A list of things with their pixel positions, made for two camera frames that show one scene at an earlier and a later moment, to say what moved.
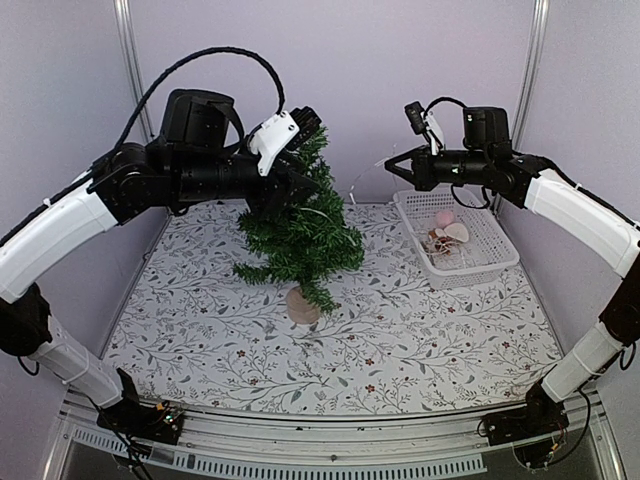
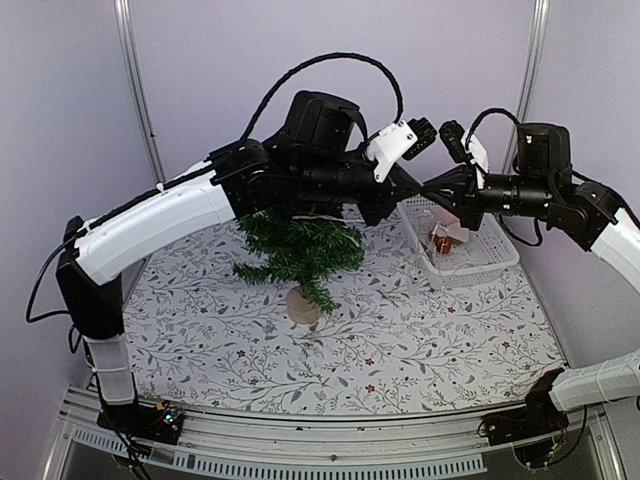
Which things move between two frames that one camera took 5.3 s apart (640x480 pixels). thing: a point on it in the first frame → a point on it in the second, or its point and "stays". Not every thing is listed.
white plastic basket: x=460 y=246 stays
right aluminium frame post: x=541 y=11 stays
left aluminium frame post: x=123 y=12 stays
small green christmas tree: x=306 y=243 stays
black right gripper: x=422 y=175 → x=466 y=203
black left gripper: x=276 y=196 → x=402 y=187
